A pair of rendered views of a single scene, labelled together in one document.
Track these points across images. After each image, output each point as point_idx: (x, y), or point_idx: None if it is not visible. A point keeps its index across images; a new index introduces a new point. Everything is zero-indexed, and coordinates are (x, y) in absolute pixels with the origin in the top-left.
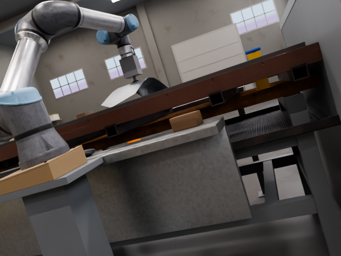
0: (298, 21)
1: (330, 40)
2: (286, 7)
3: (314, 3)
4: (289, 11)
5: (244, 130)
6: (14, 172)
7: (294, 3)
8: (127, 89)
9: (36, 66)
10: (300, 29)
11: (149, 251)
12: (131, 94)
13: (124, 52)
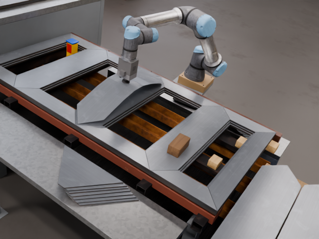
0: (43, 24)
1: (86, 29)
2: (15, 15)
3: (80, 15)
4: (23, 18)
5: (65, 102)
6: (208, 82)
7: (45, 13)
8: (141, 76)
9: (201, 45)
10: (41, 30)
11: None
12: (142, 72)
13: (132, 51)
